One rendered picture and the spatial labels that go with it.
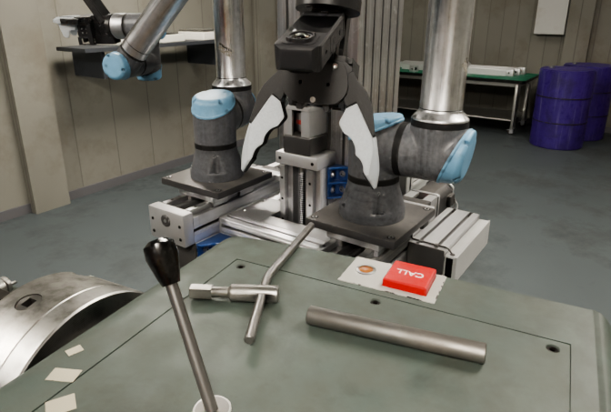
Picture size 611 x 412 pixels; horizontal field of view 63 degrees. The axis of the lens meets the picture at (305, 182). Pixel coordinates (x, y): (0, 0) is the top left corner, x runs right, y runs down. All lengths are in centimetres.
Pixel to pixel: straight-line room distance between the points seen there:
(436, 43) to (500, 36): 710
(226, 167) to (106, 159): 371
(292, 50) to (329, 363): 32
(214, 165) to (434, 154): 62
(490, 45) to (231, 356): 774
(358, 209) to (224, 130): 46
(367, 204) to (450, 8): 42
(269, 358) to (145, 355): 14
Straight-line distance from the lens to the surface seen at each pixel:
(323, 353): 58
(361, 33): 127
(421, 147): 103
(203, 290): 67
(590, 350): 66
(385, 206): 111
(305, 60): 46
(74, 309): 74
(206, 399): 51
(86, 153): 492
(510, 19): 807
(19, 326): 76
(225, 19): 147
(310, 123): 126
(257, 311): 61
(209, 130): 136
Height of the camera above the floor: 161
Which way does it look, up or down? 19 degrees down
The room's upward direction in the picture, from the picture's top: straight up
